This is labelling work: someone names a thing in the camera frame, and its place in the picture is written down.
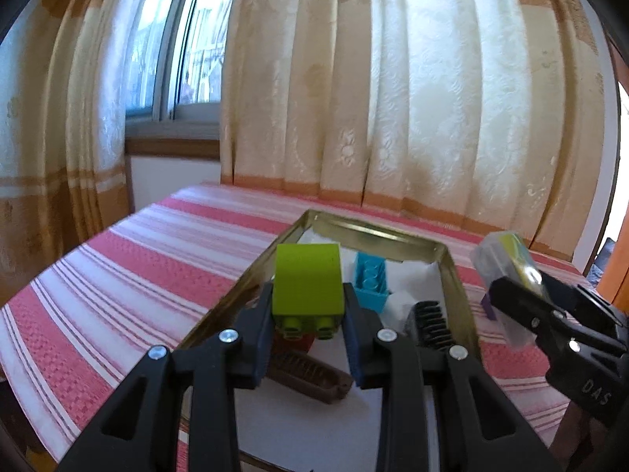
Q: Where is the teal toy block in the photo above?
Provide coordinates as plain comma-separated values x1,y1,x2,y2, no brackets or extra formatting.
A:
351,252,393,313

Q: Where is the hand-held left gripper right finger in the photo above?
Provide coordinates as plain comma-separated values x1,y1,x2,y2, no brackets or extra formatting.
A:
341,282,563,472

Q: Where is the narrow cream patterned curtain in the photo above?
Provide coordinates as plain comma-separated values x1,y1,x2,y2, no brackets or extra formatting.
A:
0,0,166,306

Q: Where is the dark blue cloth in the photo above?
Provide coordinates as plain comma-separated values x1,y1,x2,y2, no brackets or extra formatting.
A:
587,237,618,286

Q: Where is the window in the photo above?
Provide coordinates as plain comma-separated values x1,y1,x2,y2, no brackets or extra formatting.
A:
125,0,241,122

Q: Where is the clear case with green print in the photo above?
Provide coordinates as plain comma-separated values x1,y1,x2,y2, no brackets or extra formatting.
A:
469,230,544,351

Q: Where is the brown toy piece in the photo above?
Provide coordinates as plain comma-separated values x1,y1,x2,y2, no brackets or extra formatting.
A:
265,349,354,405

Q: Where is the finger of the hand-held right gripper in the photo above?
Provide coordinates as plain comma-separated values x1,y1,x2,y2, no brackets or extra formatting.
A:
489,275,617,377
541,275,628,328

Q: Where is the green toy block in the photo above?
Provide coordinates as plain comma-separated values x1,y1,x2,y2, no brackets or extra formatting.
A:
272,243,345,340

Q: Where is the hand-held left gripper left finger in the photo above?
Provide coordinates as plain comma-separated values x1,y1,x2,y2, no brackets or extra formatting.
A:
56,281,276,472

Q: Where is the red toy block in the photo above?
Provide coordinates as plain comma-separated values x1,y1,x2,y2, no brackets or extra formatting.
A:
275,332,318,355

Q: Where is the wide cream patterned curtain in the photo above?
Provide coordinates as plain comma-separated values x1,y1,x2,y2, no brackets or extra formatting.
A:
219,0,621,262

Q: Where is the white paper tray liner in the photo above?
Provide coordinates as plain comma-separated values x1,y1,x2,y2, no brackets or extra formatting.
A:
236,229,473,470

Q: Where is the gold metal tray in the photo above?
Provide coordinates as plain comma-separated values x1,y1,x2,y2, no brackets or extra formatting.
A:
177,209,485,471

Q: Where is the red striped bed sheet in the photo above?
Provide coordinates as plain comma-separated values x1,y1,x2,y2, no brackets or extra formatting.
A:
0,182,598,472

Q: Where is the wooden window sill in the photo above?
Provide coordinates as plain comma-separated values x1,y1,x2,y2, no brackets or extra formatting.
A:
125,118,222,161

